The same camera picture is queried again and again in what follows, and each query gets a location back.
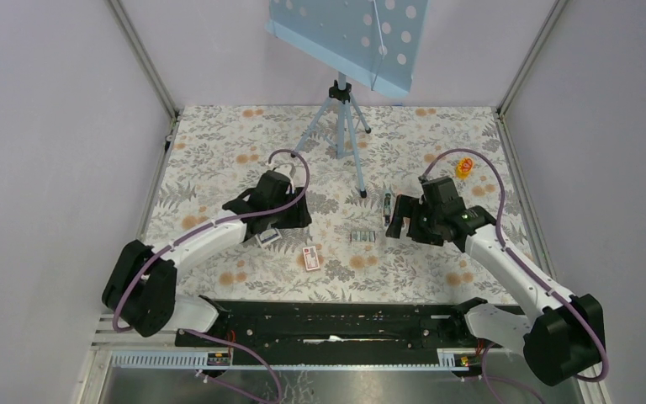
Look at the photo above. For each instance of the red white staple box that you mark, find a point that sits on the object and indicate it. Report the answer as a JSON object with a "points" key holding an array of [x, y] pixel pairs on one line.
{"points": [[311, 258]]}

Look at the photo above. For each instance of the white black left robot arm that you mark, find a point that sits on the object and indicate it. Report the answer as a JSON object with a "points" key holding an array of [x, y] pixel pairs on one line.
{"points": [[141, 290]]}

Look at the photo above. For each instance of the yellow red small toy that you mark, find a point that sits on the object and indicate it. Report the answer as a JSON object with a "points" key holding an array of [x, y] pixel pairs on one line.
{"points": [[464, 167]]}

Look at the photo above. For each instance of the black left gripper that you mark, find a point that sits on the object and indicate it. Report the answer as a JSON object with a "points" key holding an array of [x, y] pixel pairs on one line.
{"points": [[299, 216]]}

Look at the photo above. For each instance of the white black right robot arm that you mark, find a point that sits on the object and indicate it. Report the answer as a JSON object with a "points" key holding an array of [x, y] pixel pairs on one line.
{"points": [[558, 333]]}

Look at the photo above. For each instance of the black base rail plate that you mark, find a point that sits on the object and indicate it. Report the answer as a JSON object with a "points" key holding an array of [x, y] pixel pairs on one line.
{"points": [[334, 333]]}

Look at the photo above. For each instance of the blue playing card box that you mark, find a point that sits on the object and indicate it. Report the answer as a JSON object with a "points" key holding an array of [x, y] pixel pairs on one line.
{"points": [[267, 237]]}

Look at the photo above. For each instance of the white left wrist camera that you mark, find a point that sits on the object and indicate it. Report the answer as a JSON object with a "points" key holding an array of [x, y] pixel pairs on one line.
{"points": [[287, 169]]}

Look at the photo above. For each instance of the blue music stand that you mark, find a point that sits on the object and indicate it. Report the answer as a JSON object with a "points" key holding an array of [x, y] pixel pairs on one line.
{"points": [[374, 43]]}

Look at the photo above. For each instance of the grey cable duct strip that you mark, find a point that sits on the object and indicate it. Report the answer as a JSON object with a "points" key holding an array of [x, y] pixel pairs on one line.
{"points": [[220, 361]]}

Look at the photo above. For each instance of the floral patterned table mat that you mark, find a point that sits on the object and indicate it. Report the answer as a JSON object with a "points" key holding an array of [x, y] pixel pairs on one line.
{"points": [[219, 151]]}

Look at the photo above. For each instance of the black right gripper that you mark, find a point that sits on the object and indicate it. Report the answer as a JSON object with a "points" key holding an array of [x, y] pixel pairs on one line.
{"points": [[409, 207]]}

